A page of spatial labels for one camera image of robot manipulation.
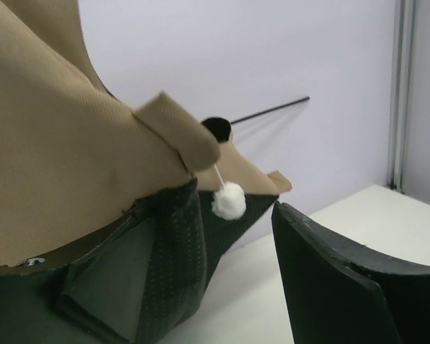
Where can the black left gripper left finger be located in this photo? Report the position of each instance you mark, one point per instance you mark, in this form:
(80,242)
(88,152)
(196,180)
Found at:
(89,291)

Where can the beige fabric pet tent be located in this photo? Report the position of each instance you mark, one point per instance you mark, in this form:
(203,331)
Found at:
(74,159)

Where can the aluminium frame post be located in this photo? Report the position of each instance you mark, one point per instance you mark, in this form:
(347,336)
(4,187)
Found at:
(404,35)

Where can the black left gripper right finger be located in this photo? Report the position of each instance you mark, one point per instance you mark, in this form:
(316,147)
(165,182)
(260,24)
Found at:
(340,291)

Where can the white pompom cat toy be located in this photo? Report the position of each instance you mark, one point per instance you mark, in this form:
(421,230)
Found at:
(229,201)

